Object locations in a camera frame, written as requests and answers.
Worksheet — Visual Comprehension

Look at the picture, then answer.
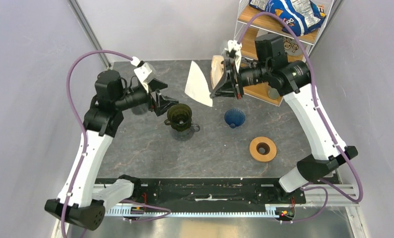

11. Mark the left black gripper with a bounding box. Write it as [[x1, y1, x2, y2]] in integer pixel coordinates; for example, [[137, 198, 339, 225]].
[[115, 78, 179, 117]]

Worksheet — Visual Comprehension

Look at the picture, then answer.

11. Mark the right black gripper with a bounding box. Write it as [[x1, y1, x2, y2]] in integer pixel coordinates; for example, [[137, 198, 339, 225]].
[[210, 58, 271, 100]]

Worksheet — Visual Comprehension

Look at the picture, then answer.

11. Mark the dark green glass dripper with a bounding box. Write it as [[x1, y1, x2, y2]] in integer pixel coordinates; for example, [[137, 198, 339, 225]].
[[164, 103, 192, 132]]

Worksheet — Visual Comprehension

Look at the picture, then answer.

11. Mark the white paper coffee filter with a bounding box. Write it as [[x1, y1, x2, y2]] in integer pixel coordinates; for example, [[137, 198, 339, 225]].
[[184, 61, 213, 107]]

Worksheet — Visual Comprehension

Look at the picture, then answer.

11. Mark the blue ribbed cone dripper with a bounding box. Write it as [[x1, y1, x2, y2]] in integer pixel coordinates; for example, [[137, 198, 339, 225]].
[[224, 109, 246, 128]]

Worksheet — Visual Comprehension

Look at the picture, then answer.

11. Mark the clear glass coffee server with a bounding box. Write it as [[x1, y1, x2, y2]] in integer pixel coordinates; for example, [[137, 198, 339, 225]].
[[170, 123, 200, 141]]

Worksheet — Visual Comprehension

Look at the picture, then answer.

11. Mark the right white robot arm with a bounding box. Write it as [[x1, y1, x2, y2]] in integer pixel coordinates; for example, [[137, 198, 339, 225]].
[[210, 34, 358, 203]]

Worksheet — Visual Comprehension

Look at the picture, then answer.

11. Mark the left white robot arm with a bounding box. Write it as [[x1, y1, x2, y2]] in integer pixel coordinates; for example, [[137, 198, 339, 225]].
[[45, 70, 178, 231]]

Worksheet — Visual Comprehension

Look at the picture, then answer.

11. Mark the blue chips bag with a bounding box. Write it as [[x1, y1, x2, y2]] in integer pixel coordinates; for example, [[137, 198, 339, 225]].
[[249, 0, 327, 36]]

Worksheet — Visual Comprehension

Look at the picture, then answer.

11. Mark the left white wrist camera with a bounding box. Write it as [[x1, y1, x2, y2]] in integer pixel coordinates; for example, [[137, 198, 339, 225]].
[[131, 57, 155, 93]]

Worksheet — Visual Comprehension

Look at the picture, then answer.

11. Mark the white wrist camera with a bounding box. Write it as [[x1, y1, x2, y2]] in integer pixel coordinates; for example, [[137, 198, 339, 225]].
[[225, 40, 242, 64], [131, 57, 155, 93]]

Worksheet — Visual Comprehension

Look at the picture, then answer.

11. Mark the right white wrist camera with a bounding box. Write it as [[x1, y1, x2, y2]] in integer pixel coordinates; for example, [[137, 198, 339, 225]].
[[225, 40, 242, 64]]

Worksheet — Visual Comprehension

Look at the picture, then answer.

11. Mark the white wire wooden shelf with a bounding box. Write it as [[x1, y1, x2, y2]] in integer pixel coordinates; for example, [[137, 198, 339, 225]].
[[226, 0, 335, 107]]

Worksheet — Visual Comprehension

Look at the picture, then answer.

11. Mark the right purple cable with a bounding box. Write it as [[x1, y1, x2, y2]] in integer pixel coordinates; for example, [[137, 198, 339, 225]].
[[233, 11, 364, 225]]

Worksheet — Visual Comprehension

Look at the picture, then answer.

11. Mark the wooden ring dripper holder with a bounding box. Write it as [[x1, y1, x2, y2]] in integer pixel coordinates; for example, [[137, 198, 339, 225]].
[[249, 136, 277, 163]]

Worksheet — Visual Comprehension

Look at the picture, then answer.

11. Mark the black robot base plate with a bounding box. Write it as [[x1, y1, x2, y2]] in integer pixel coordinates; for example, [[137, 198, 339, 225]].
[[95, 177, 307, 213]]

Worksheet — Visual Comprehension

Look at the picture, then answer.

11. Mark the aluminium rail frame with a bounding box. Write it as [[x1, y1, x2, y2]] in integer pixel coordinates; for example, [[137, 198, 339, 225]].
[[51, 0, 370, 238]]

